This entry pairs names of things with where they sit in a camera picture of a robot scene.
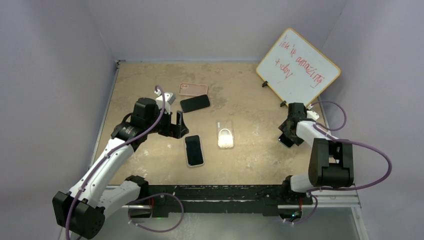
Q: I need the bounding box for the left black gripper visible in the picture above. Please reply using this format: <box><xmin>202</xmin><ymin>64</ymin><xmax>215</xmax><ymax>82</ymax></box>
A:
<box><xmin>145</xmin><ymin>106</ymin><xmax>188</xmax><ymax>139</ymax></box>

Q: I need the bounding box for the black phone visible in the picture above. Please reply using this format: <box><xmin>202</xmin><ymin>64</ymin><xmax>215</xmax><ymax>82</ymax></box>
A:
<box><xmin>184</xmin><ymin>135</ymin><xmax>204</xmax><ymax>167</ymax></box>
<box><xmin>278</xmin><ymin>133</ymin><xmax>295</xmax><ymax>148</ymax></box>
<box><xmin>180</xmin><ymin>94</ymin><xmax>211</xmax><ymax>113</ymax></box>

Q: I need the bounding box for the grey clear phone case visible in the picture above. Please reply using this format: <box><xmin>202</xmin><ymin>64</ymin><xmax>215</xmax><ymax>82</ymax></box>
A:
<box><xmin>184</xmin><ymin>134</ymin><xmax>206</xmax><ymax>168</ymax></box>

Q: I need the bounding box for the clear magsafe phone case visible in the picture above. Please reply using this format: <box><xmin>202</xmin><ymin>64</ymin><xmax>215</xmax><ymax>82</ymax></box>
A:
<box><xmin>216</xmin><ymin>120</ymin><xmax>235</xmax><ymax>149</ymax></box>

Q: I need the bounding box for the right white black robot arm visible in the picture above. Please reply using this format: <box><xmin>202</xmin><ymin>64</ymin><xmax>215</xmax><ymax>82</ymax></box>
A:
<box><xmin>278</xmin><ymin>102</ymin><xmax>354</xmax><ymax>204</ymax></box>

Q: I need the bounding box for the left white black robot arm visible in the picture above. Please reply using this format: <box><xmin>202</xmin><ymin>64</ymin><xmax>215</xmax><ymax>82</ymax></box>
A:
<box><xmin>52</xmin><ymin>93</ymin><xmax>189</xmax><ymax>240</ymax></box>

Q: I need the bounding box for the pink phone case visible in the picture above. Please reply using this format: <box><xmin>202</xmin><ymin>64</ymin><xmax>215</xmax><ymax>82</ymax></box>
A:
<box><xmin>178</xmin><ymin>83</ymin><xmax>208</xmax><ymax>97</ymax></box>

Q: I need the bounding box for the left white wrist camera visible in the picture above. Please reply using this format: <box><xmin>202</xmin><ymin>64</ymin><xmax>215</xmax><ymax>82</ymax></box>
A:
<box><xmin>155</xmin><ymin>90</ymin><xmax>176</xmax><ymax>114</ymax></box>

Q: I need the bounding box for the white board yellow frame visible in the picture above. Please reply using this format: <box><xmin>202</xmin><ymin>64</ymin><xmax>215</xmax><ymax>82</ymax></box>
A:
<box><xmin>256</xmin><ymin>28</ymin><xmax>341</xmax><ymax>107</ymax></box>

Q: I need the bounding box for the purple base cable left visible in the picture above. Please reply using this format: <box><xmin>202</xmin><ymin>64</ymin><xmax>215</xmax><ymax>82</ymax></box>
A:
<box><xmin>127</xmin><ymin>193</ymin><xmax>185</xmax><ymax>234</ymax></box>

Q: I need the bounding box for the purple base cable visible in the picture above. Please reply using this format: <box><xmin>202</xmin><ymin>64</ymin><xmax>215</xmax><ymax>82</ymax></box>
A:
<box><xmin>282</xmin><ymin>193</ymin><xmax>319</xmax><ymax>227</ymax></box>
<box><xmin>127</xmin><ymin>193</ymin><xmax>185</xmax><ymax>234</ymax></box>

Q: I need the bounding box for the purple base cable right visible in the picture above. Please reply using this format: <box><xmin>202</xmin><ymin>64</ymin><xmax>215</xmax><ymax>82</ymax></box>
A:
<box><xmin>282</xmin><ymin>193</ymin><xmax>319</xmax><ymax>227</ymax></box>

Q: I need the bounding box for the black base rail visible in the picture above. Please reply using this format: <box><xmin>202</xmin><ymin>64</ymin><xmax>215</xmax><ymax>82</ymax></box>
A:
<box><xmin>132</xmin><ymin>183</ymin><xmax>313</xmax><ymax>219</ymax></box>

